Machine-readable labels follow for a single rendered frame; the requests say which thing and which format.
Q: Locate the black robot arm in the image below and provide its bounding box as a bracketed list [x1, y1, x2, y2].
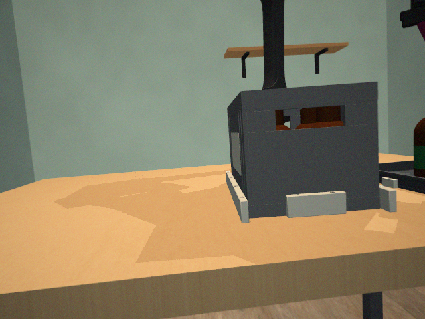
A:
[261, 0, 425, 90]

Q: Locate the brown glass bottle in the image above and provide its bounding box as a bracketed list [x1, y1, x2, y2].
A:
[311, 106, 343, 128]
[295, 107, 317, 129]
[275, 110, 291, 131]

